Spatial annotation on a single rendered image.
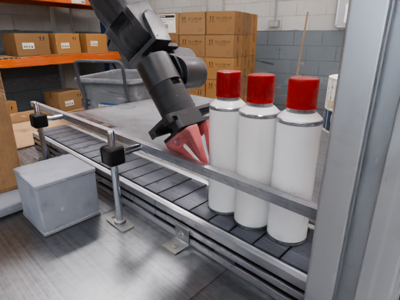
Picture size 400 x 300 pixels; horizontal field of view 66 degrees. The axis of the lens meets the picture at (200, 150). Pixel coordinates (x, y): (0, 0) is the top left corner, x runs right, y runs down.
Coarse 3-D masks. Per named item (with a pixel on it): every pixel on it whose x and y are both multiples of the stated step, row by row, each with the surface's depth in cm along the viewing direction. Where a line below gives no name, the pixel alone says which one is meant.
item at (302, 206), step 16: (48, 112) 76; (64, 112) 71; (96, 128) 60; (128, 144) 54; (144, 144) 50; (176, 160) 45; (192, 160) 44; (208, 176) 41; (224, 176) 39; (240, 176) 39; (256, 192) 36; (272, 192) 35; (288, 208) 34; (304, 208) 32
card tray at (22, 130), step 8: (16, 112) 110; (24, 112) 112; (32, 112) 114; (16, 120) 111; (24, 120) 113; (56, 120) 114; (16, 128) 104; (24, 128) 104; (32, 128) 104; (80, 128) 104; (16, 136) 96; (24, 136) 96; (32, 136) 96; (16, 144) 89; (24, 144) 89; (32, 144) 89
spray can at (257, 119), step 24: (264, 96) 36; (240, 120) 38; (264, 120) 36; (240, 144) 39; (264, 144) 37; (240, 168) 40; (264, 168) 38; (240, 192) 41; (240, 216) 42; (264, 216) 41
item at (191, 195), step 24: (72, 144) 75; (96, 144) 75; (120, 168) 61; (144, 168) 61; (168, 168) 61; (168, 192) 52; (192, 192) 52; (216, 216) 45; (264, 240) 40; (288, 264) 36
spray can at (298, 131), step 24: (288, 96) 34; (312, 96) 33; (288, 120) 34; (312, 120) 33; (288, 144) 34; (312, 144) 34; (288, 168) 35; (312, 168) 35; (288, 192) 36; (312, 192) 37; (288, 216) 37; (288, 240) 38
